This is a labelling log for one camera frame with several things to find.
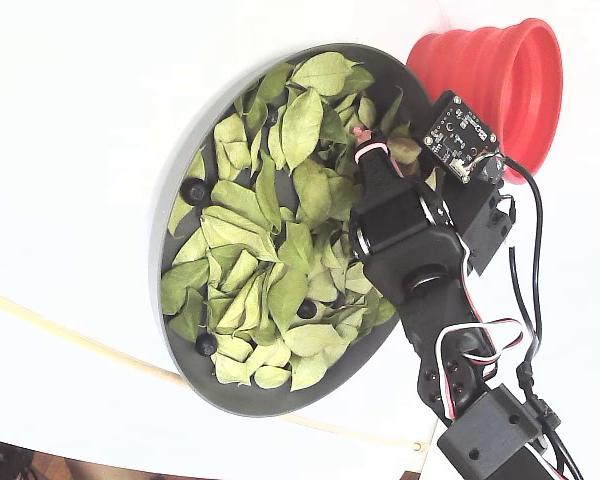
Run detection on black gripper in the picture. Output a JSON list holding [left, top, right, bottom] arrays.
[[348, 125, 469, 274]]

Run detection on dark grey round bowl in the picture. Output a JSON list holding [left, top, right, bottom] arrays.
[[147, 42, 446, 419]]

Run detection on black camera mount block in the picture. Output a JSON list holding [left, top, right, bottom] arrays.
[[449, 172, 517, 277]]

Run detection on black camera cable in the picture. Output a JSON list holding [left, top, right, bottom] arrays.
[[499, 155, 586, 480], [508, 244, 539, 351]]

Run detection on pile of green leaves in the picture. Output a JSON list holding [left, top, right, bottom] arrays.
[[160, 51, 431, 392]]

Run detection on white red servo cable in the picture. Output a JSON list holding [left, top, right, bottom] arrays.
[[437, 232, 526, 421]]

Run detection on red collapsible silicone cup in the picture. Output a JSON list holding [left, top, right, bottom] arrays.
[[406, 17, 564, 185]]

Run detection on long wooden dowel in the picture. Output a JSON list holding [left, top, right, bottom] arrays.
[[0, 283, 425, 451]]

